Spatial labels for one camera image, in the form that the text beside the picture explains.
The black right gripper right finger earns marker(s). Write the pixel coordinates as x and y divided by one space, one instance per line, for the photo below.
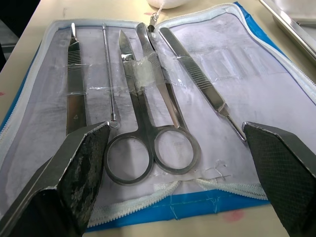
286 177

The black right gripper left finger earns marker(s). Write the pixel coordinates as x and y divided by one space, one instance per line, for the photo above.
61 185

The blue zippered instrument pack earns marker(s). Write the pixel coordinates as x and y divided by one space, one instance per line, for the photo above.
222 74

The metal surgical scissors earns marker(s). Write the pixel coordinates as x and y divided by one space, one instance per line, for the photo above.
140 116

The rectangular metal tray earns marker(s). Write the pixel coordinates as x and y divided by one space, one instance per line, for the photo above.
301 12

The thin metal needle probe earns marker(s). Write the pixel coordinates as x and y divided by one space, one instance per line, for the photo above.
108 66

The straight ribbed metal tweezers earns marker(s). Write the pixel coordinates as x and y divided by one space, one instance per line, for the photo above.
148 47

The white fluffy zipper tassel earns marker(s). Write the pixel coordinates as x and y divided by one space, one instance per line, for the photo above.
170 3

